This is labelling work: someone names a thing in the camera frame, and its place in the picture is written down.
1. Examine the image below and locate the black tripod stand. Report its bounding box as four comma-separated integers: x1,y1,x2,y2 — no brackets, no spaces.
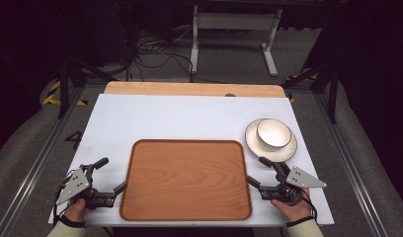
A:
55,55,119,119
282,58,340,124

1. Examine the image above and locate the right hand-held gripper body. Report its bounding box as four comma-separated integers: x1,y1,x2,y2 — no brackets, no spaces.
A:
259,161,328,207

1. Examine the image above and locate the wooden tray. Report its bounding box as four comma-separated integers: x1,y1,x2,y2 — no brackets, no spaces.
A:
119,138,253,222

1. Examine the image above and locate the bundle of floor cables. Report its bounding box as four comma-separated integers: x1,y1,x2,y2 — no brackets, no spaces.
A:
123,28,195,83

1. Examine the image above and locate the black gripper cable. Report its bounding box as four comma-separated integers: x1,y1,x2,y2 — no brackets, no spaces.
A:
52,170,76,225
297,188,319,220

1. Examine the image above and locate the person's left hand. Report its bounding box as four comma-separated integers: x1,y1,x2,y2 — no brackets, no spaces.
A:
63,197,89,223

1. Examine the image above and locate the black wrist strap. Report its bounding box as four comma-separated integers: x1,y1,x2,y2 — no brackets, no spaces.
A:
58,214,87,229
285,214,318,228

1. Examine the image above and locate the white table board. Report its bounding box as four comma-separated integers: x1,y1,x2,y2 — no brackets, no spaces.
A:
48,93,336,228

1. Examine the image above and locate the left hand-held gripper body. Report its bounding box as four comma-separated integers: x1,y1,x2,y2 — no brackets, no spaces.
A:
54,163,118,210

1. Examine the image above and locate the person's right hand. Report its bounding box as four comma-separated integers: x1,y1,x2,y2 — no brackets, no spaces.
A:
271,189,314,223

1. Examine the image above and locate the yellow black floor tape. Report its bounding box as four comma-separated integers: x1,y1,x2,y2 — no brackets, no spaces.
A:
284,73,319,104

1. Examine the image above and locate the aluminium floor rail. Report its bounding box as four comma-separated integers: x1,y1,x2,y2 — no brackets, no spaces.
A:
0,86,88,237
312,92,390,237

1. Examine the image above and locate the white metal stand frame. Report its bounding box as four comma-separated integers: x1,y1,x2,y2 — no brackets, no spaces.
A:
189,4,283,77

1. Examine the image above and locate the white bowl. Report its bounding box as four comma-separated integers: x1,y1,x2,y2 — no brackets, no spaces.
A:
256,118,292,152

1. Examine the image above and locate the white plate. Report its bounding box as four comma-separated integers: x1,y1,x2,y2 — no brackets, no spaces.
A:
244,118,298,163

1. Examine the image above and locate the wooden table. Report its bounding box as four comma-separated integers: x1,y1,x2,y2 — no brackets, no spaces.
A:
104,81,286,99

